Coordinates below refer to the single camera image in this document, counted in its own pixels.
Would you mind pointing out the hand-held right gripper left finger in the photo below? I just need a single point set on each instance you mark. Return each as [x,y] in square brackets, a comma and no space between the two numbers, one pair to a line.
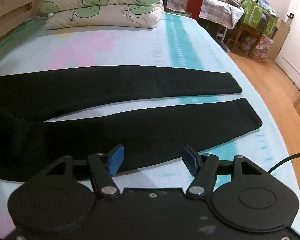
[115,158]

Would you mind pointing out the wooden bed frame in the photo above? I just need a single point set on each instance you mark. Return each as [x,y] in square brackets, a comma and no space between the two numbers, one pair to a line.
[10,12]

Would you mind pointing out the green storage bag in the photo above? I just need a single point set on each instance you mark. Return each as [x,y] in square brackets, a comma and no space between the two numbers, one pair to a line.
[257,15]

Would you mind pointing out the black pants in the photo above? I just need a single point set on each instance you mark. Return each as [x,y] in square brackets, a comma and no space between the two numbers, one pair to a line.
[140,85]

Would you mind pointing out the white door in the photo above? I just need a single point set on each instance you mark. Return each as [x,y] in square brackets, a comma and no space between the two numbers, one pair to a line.
[297,42]

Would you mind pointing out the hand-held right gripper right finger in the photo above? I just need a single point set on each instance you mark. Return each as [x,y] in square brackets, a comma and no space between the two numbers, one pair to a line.
[190,158]

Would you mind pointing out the pastel printed bed sheet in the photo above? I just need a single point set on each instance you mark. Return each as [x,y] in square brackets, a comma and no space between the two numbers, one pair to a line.
[140,45]

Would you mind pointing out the red bed post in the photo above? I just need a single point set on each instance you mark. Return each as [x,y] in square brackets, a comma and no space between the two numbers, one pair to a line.
[196,0]

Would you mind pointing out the wooden stool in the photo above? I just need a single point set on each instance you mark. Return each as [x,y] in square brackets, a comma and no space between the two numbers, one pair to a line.
[250,30]

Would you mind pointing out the plaid bed cover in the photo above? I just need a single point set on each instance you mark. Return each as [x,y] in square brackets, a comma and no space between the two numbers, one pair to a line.
[215,8]

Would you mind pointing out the floral bag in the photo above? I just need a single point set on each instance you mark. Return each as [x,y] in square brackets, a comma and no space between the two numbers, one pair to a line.
[261,47]

